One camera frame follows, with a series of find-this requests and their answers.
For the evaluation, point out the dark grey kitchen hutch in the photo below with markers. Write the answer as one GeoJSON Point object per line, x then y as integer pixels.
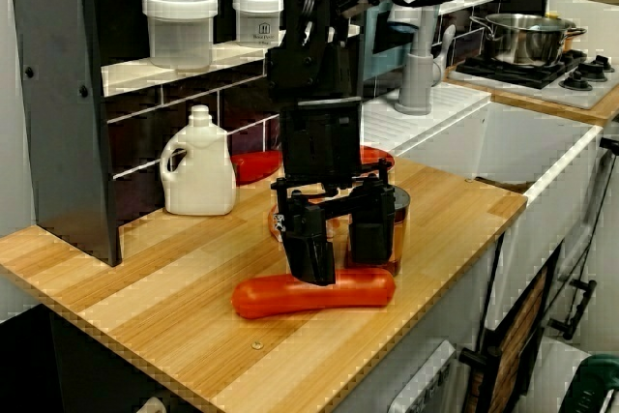
{"type": "Point", "coordinates": [63, 118]}

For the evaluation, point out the green object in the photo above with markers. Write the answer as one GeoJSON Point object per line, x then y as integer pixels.
{"type": "Point", "coordinates": [597, 384]}

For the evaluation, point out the white dishwasher front panel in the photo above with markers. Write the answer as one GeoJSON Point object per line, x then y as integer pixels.
{"type": "Point", "coordinates": [425, 384]}

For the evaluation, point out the steel pot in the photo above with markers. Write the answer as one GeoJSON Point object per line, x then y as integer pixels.
{"type": "Point", "coordinates": [527, 43]}

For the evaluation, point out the toy beans can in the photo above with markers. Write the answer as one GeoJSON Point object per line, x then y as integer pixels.
{"type": "Point", "coordinates": [401, 229]}

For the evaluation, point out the white detergent bottle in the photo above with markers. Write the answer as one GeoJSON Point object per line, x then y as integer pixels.
{"type": "Point", "coordinates": [198, 171]}

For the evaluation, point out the toy salmon sushi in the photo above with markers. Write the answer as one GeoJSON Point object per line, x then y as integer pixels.
{"type": "Point", "coordinates": [272, 225]}

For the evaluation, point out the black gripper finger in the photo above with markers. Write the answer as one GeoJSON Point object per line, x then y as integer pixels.
{"type": "Point", "coordinates": [371, 239]}
{"type": "Point", "coordinates": [309, 248]}

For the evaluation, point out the black stove knob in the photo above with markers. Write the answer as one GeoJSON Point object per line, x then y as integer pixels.
{"type": "Point", "coordinates": [575, 80]}
{"type": "Point", "coordinates": [598, 69]}

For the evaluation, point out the red toy pepper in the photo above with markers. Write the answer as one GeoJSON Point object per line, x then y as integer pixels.
{"type": "Point", "coordinates": [256, 166]}

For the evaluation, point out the thin black rod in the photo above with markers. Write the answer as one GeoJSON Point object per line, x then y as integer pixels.
{"type": "Point", "coordinates": [610, 147]}

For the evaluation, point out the white stove hob plate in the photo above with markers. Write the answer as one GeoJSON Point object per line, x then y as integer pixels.
{"type": "Point", "coordinates": [585, 96]}

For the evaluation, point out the black stove grate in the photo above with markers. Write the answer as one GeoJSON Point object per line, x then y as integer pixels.
{"type": "Point", "coordinates": [512, 73]}

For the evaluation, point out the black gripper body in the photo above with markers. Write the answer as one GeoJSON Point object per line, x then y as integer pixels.
{"type": "Point", "coordinates": [319, 142]}

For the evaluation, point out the white toy sink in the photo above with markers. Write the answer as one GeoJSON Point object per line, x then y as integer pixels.
{"type": "Point", "coordinates": [522, 156]}

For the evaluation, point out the red plate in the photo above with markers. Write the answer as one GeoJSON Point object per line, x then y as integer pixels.
{"type": "Point", "coordinates": [378, 156]}

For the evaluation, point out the metal screw in countertop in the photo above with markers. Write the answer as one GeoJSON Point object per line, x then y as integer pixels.
{"type": "Point", "coordinates": [256, 345]}

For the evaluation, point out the orange toy sausage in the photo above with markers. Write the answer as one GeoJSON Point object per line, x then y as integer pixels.
{"type": "Point", "coordinates": [271, 299]}

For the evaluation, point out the blue plastic bin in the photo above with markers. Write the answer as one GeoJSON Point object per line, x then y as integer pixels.
{"type": "Point", "coordinates": [382, 45]}

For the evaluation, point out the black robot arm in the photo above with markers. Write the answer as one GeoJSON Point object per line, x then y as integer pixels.
{"type": "Point", "coordinates": [309, 60]}

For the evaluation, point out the large clear jar white lid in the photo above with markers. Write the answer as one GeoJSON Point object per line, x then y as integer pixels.
{"type": "Point", "coordinates": [179, 31]}

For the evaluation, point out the small clear jar white lid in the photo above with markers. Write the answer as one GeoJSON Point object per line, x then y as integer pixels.
{"type": "Point", "coordinates": [257, 21]}

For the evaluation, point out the grey toy faucet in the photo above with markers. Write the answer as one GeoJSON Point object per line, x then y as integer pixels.
{"type": "Point", "coordinates": [416, 84]}

